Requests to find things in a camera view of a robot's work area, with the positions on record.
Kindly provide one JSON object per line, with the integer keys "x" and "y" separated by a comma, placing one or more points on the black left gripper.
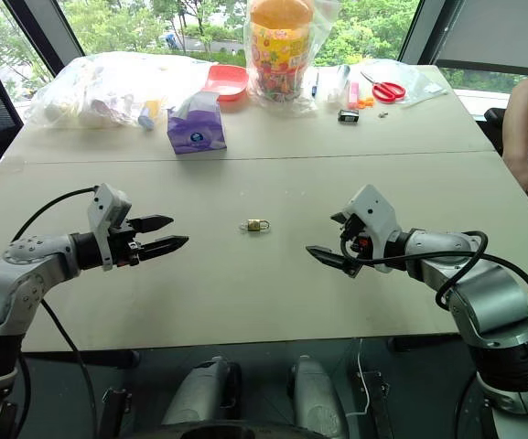
{"x": 124, "y": 249}

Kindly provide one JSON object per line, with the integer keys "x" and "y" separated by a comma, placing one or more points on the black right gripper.
{"x": 357, "y": 240}

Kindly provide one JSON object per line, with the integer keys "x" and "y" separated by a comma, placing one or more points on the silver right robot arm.
{"x": 488, "y": 297}

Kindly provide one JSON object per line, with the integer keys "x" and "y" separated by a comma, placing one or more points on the small brass padlock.
{"x": 255, "y": 225}

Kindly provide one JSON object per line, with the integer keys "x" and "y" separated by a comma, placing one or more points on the purple tissue box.
{"x": 195, "y": 132}

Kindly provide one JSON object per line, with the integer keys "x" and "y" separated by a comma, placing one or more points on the blue and yellow tube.
{"x": 147, "y": 118}

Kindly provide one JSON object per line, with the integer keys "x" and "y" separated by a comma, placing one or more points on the small black box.
{"x": 348, "y": 116}

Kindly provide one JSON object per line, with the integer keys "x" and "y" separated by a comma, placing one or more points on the tiny beige piece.
{"x": 383, "y": 114}

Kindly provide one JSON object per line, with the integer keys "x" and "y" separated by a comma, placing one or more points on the small orange plastic piece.
{"x": 365, "y": 104}

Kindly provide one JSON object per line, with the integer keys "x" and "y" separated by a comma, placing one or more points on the small clear white packet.
{"x": 337, "y": 84}

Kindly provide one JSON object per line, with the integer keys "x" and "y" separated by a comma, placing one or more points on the blue pen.
{"x": 315, "y": 84}

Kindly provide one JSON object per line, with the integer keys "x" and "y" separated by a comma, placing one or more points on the silver rounded robot leg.
{"x": 199, "y": 393}
{"x": 316, "y": 398}

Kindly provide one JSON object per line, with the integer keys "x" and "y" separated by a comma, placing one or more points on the large clear bag of items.
{"x": 94, "y": 87}

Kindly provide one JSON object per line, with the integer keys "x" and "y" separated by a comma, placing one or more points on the flat clear plastic bag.
{"x": 421, "y": 84}

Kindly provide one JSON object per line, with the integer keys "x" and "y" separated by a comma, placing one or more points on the black chair of person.
{"x": 494, "y": 125}

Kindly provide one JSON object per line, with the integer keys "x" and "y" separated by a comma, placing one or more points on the clear bag around colourful tub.
{"x": 323, "y": 46}

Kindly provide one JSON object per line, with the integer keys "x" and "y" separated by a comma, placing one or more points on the colourful tub with orange lid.
{"x": 279, "y": 50}

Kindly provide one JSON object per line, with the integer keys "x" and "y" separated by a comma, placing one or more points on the grey roller blind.
{"x": 501, "y": 32}

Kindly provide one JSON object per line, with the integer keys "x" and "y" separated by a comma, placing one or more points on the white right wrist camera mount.
{"x": 378, "y": 215}

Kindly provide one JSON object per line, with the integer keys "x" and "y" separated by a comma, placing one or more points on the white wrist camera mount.
{"x": 378, "y": 215}
{"x": 103, "y": 210}

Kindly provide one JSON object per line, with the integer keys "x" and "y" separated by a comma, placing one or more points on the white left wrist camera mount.
{"x": 103, "y": 210}

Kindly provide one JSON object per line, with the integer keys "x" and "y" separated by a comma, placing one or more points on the black table bracket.
{"x": 378, "y": 402}
{"x": 116, "y": 411}

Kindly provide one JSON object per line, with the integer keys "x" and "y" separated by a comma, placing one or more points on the dark window frame pillar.
{"x": 44, "y": 32}
{"x": 428, "y": 27}

